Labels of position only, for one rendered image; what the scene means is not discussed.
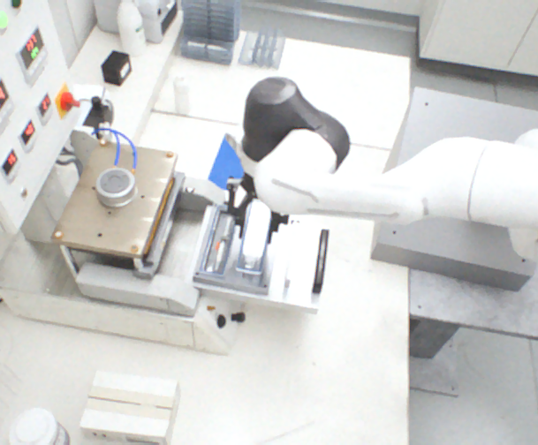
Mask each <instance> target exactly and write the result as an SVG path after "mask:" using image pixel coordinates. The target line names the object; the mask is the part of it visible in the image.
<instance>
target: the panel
mask: <svg viewBox="0 0 538 445"><path fill-rule="evenodd" d="M242 304H243V301H241V300H235V299H230V298H220V297H214V296H210V295H209V294H203V293H202V297H201V303H200V308H199V311H198V314H199V315H200V316H201V318H202V319H203V320H204V321H205V322H206V323H208V324H209V326H210V327H212V328H213V330H214V331H215V332H216V333H217V334H218V335H220V336H221V337H222V338H223V340H224V341H225V342H226V343H227V344H228V345H230V346H231V347H232V348H233V344H234V339H235V335H236V331H237V326H238V323H237V322H236V321H231V314H232V313H235V314H236V313H241V309H242ZM221 315H224V316H225V319H226V323H225V326H224V327H220V325H219V317H220V316H221Z"/></svg>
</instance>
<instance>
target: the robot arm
mask: <svg viewBox="0 0 538 445"><path fill-rule="evenodd" d="M225 139H226V141H227V142H228V143H230V144H231V146H232V148H233V150H234V151H235V153H236V155H237V156H238V158H239V160H241V164H242V166H243V169H244V174H243V177H242V178H240V179H235V177H234V176H229V177H228V180H227V185H226V189H227V191H228V203H227V213H226V214H227V215H228V216H232V215H234V216H235V225H238V226H239V239H242V237H243V233H244V228H245V222H246V209H247V208H248V206H249V203H251V201H253V200H254V199H255V200H260V201H261V202H263V203H264V204H265V206H266V207H267V208H268V209H269V212H270V214H271V220H270V225H269V239H268V244H270V245H271V239H272V234H273V232H275V233H278V231H279V224H281V223H282V224H283V225H288V224H289V220H290V215H321V216H329V217H338V218H348V219H357V220H366V221H375V222H384V223H402V224H408V223H413V222H416V221H419V220H425V219H456V220H465V221H473V222H478V223H488V224H494V225H499V226H504V228H508V232H509V237H511V246H512V250H513V251H514V252H515V253H516V254H517V255H518V256H519V257H522V258H525V259H527V260H528V261H530V262H537V264H538V129H533V130H532V131H529V132H526V133H524V134H522V135H519V137H518V138H517V139H516V140H515V142H514V144H512V143H506V142H502V141H496V140H495V141H486V140H478V139H473V138H468V136H466V138H451V139H444V140H440V141H438V142H436V143H434V144H433V145H430V146H428V147H427V148H425V149H424V150H422V151H420V152H419V153H418V154H417V155H416V156H414V157H413V158H412V160H409V161H408V162H406V163H404V164H402V165H400V166H397V167H396V168H394V169H392V170H391V171H390V172H387V173H385V174H383V175H381V176H378V177H370V178H368V177H347V176H337V175H334V174H335V173H336V172H337V169H338V168H339V166H340V165H341V164H342V162H344V161H345V158H346V157H347V156H348V155H349V152H350V145H351V142H350V137H349V134H348V131H347V130H346V128H345V126H344V124H341V123H340V122H339V121H338V120H337V119H336V118H334V117H333V116H331V115H329V113H328V112H326V111H323V110H320V109H317V108H316V107H315V106H314V105H313V104H311V103H310V101H308V100H307V99H306V98H305V97H304V96H303V94H302V93H301V92H300V89H299V86H298V85H296V83H295V82H294V81H293V80H291V79H289V78H287V77H280V76H271V77H267V78H265V79H262V80H260V81H258V82H257V83H256V84H255V85H254V86H253V87H251V88H250V90H249V93H248V95H247V97H246V103H245V110H244V118H243V123H241V124H239V125H237V126H235V127H233V128H231V129H230V130H227V131H225ZM239 186H241V187H242V188H243V189H244V190H245V192H246V195H245V197H244V198H243V200H242V201H241V203H239V205H238V207H235V200H236V191H237V189H238V188H239ZM280 213H281V214H283V215H281V214H280Z"/></svg>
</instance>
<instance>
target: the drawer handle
mask: <svg viewBox="0 0 538 445"><path fill-rule="evenodd" d="M318 241H319V242H318V249H317V256H316V264H315V272H314V285H313V288H312V292H314V293H322V286H323V281H324V272H325V265H326V256H327V248H328V241H329V230H326V229H322V230H321V233H319V237H318Z"/></svg>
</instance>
